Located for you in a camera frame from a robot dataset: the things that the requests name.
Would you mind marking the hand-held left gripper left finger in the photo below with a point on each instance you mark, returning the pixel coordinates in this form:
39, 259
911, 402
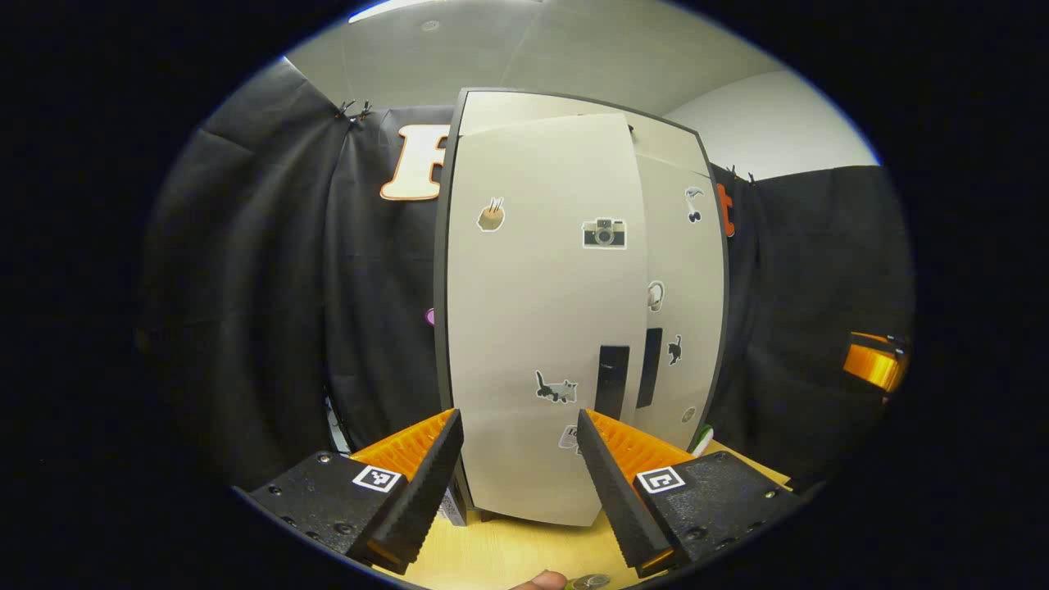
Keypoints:
422, 483

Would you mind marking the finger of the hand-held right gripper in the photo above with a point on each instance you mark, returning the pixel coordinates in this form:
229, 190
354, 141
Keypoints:
873, 367

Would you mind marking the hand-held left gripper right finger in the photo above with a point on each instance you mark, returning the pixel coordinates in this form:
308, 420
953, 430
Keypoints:
615, 483

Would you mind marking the white cabinet door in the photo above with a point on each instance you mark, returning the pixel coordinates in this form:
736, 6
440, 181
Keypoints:
533, 311
688, 270

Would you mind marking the white cabinet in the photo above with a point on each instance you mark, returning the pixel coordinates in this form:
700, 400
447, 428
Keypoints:
447, 246

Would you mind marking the light blue book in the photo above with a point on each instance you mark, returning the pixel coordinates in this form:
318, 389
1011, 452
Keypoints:
451, 508

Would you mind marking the white and green object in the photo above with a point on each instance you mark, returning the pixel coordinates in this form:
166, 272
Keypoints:
702, 441

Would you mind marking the black backdrop cloth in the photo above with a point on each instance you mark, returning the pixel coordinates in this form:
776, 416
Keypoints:
246, 287

